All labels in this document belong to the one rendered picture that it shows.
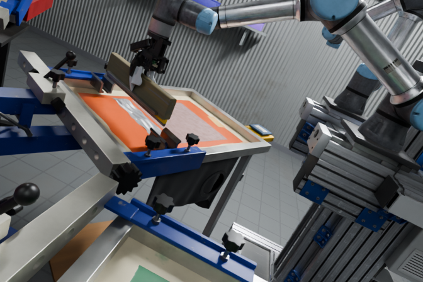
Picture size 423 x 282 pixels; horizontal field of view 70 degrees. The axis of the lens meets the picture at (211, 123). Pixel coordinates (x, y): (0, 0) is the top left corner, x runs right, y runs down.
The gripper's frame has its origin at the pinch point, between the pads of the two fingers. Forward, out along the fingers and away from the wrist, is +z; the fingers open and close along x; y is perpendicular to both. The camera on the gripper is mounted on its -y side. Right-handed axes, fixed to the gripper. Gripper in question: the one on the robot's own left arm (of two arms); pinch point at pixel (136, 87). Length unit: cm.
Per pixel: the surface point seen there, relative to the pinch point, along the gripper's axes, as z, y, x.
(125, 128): 13.6, 5.7, -3.4
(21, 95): 4.9, 1.9, -35.8
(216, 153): 10.7, 29.1, 20.1
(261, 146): 10, 29, 51
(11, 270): 5, 53, -51
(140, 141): 13.6, 14.1, -2.7
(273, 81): 23, -120, 312
